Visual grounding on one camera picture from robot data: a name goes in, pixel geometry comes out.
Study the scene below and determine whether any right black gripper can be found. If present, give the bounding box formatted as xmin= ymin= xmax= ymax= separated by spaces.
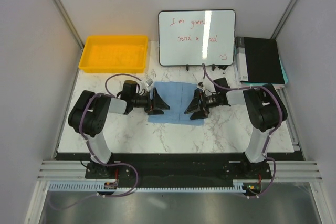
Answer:
xmin=185 ymin=89 xmax=220 ymax=121

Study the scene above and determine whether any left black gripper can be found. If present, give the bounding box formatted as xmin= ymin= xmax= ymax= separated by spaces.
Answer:
xmin=131 ymin=88 xmax=170 ymax=115

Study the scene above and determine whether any blue long sleeve shirt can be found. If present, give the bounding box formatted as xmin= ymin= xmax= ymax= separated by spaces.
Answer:
xmin=148 ymin=82 xmax=204 ymax=126

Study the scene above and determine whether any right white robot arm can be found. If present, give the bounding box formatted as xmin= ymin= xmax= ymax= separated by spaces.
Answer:
xmin=184 ymin=78 xmax=288 ymax=179

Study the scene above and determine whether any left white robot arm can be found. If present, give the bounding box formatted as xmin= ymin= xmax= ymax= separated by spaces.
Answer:
xmin=68 ymin=80 xmax=170 ymax=178

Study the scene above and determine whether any small whiteboard with red writing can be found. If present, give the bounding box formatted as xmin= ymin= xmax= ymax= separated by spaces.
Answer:
xmin=158 ymin=9 xmax=236 ymax=67

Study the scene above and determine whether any yellow plastic tray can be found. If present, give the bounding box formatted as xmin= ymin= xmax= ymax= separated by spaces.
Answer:
xmin=78 ymin=35 xmax=149 ymax=73

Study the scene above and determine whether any black binder folder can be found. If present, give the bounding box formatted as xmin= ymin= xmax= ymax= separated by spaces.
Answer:
xmin=234 ymin=37 xmax=288 ymax=87

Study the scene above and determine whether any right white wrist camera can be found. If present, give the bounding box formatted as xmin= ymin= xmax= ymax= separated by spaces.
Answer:
xmin=197 ymin=82 xmax=205 ymax=91

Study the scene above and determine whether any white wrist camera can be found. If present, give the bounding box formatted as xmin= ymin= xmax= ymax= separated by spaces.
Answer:
xmin=197 ymin=82 xmax=205 ymax=91
xmin=143 ymin=78 xmax=154 ymax=91

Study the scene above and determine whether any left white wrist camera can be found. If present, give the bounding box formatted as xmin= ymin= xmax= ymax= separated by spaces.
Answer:
xmin=143 ymin=78 xmax=154 ymax=91

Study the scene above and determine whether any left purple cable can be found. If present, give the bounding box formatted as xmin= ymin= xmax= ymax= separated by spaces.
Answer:
xmin=48 ymin=73 xmax=146 ymax=211

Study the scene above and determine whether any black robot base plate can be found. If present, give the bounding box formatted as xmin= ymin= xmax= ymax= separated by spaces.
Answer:
xmin=56 ymin=153 xmax=272 ymax=181

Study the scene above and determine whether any white slotted cable duct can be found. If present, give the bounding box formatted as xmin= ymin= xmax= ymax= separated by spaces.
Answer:
xmin=49 ymin=181 xmax=247 ymax=193

